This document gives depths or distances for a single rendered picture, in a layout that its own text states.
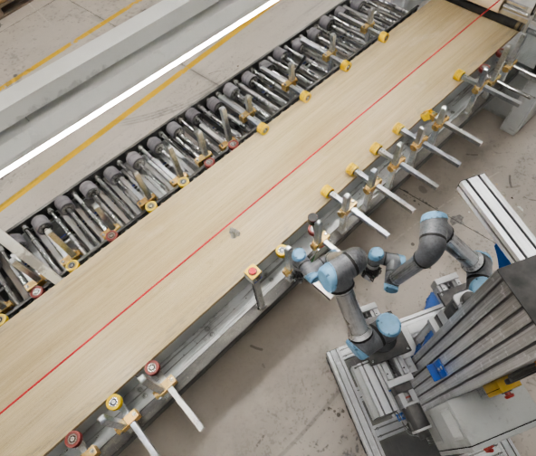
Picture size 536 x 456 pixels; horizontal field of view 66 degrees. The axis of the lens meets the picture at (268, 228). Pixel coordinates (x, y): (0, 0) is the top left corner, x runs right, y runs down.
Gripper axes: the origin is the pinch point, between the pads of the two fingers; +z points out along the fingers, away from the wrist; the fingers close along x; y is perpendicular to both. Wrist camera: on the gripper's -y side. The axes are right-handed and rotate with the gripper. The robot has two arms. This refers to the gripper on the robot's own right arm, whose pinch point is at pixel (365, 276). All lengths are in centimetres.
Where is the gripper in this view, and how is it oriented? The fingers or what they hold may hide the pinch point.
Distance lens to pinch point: 259.2
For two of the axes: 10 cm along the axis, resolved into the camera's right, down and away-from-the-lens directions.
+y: 6.9, 6.0, -4.1
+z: 0.7, 5.1, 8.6
